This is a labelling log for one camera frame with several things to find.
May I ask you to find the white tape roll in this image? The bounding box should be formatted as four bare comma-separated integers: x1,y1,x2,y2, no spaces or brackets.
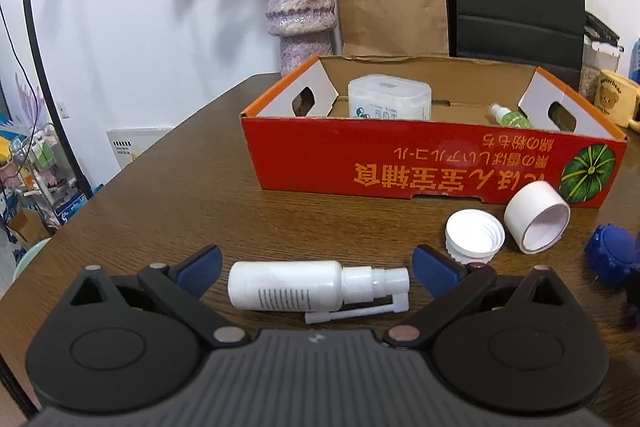
504,182,572,254

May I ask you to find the white flat board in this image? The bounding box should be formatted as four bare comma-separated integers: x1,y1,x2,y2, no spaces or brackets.
106,128,173,168

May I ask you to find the teal bin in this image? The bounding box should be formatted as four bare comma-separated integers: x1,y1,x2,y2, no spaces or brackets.
12,237,51,280

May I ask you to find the white screw cap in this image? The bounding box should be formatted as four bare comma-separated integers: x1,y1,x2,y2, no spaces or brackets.
445,210,507,265

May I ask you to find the wire storage shelf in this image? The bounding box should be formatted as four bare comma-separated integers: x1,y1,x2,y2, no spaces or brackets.
0,122,81,228

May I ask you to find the red cardboard box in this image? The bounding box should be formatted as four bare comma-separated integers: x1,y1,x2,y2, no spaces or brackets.
240,54,629,210

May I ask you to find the yellow bear mug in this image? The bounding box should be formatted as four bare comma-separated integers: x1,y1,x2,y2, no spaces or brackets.
595,69,640,132

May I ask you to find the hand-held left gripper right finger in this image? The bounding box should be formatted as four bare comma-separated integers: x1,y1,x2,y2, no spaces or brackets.
382,244,576,349

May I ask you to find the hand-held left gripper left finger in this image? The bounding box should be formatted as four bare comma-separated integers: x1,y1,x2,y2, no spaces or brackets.
65,245,251,349

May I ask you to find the clear jar with black lid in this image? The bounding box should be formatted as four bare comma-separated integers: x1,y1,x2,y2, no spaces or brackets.
580,12,625,98

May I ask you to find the purple marbled vase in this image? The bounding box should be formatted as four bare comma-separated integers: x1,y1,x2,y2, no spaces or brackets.
260,0,338,78

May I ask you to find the black lamp stand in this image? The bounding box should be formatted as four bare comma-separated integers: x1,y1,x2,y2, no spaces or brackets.
12,0,96,198

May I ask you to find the clear pill bottle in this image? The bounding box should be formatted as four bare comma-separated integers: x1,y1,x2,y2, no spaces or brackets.
347,76,432,121

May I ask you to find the blue ridged cap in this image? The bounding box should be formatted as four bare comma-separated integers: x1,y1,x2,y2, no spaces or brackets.
585,223,626,280

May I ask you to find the green spray bottle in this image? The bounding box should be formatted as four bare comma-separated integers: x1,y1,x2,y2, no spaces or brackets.
489,103,535,129

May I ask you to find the white spray bottle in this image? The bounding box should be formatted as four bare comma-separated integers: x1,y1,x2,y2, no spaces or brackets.
227,260,411,326

